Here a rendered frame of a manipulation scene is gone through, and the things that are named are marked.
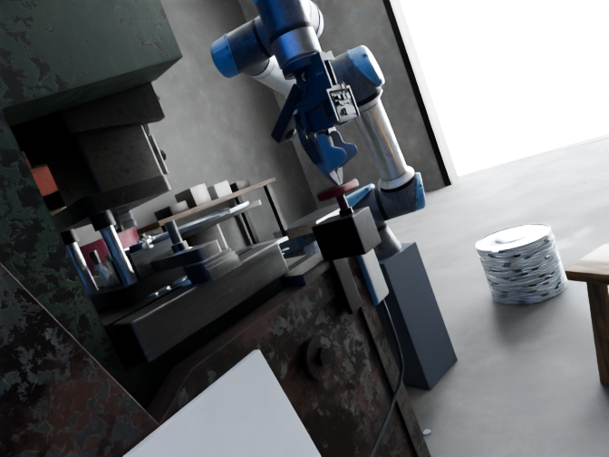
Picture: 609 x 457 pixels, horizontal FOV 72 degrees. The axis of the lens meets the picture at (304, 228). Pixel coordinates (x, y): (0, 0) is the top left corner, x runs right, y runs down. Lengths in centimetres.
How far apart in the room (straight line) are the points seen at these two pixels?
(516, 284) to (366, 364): 109
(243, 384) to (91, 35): 54
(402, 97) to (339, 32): 118
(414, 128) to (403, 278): 415
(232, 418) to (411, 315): 91
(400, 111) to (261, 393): 502
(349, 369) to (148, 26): 69
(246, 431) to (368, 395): 33
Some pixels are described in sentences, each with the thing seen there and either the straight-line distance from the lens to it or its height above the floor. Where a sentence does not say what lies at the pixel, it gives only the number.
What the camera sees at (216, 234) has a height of 75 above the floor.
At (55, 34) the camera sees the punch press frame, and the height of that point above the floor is 110.
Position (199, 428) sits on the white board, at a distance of 59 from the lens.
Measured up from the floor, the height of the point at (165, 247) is 77.
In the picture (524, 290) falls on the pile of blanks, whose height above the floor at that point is 5.
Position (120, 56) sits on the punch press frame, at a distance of 74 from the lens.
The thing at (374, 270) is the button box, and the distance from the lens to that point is 89.
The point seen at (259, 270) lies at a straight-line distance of 72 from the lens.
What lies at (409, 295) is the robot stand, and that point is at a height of 31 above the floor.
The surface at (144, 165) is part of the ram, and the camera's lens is 82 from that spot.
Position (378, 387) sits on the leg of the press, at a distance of 91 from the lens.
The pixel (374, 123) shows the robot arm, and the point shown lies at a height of 85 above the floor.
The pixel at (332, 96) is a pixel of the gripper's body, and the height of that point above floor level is 90.
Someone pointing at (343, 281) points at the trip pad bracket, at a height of 59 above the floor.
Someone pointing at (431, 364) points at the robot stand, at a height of 7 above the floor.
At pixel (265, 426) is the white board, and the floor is 50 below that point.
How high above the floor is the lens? 81
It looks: 7 degrees down
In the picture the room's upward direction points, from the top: 21 degrees counter-clockwise
